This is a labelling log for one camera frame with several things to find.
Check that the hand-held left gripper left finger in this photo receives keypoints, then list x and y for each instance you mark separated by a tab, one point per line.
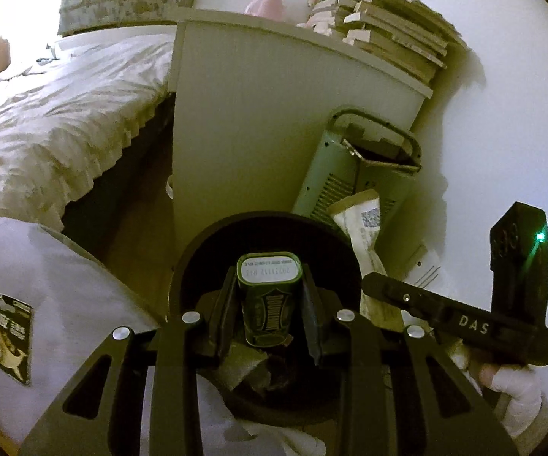
225	311

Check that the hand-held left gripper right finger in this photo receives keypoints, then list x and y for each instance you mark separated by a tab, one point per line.
311	316

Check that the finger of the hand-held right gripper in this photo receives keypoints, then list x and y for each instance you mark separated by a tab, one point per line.
397	297

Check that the green metal tin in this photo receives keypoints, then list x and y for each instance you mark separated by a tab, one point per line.
267	304

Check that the grey wrapper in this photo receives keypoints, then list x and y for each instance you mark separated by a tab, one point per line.
248	365

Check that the black round trash bin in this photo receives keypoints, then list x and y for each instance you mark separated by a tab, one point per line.
207	247

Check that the yellowish paper package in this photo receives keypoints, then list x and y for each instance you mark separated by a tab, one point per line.
359	237

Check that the person's right hand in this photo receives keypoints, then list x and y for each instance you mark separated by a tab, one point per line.
516	399

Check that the white paper sheet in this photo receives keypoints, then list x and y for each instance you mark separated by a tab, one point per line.
423	268

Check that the green fan heater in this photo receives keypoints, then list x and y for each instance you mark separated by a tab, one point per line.
331	175

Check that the flower-print grey tablecloth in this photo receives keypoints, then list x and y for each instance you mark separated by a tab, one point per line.
65	294

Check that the white cabinet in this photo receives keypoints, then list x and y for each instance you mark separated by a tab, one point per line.
255	128

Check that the black snack packet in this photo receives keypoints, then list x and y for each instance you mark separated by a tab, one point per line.
10	337

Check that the bed with white duvet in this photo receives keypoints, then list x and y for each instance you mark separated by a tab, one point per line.
50	118

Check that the stack of books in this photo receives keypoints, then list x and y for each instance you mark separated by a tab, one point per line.
388	23

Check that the pink plush toy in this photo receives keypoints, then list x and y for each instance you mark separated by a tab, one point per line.
267	7

